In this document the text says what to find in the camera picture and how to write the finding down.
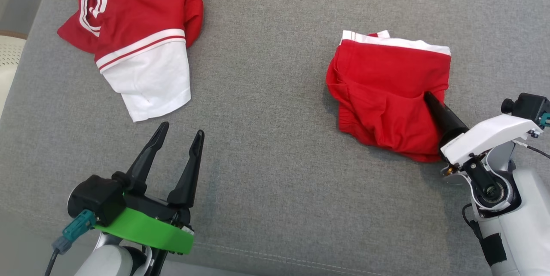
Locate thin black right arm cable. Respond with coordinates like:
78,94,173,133
462,203,486,242
513,138,550,159

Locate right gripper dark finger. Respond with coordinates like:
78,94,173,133
424,91,470,148

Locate red shorts with white trim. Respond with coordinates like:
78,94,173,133
325,30,452,163

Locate red shirt with white sleeves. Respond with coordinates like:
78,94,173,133
57,0,204,123

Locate grey fabric sofa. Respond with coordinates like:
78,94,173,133
0,0,550,276

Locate black strap on right arm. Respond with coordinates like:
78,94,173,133
478,233,508,267

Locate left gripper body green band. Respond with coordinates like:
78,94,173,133
93,194,195,255

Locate left camera cable teal plug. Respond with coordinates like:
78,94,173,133
44,209,97,276

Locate cream perforated laundry basket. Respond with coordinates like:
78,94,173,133
0,31,28,117

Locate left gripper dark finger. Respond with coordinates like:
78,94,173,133
168,130,205,207
125,122,169,195

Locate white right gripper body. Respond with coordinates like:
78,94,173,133
440,115,543,167

